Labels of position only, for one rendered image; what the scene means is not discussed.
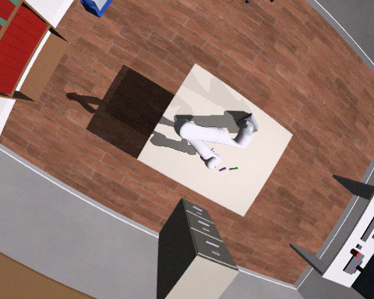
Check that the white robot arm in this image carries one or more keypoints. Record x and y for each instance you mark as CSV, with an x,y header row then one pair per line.
x,y
194,134

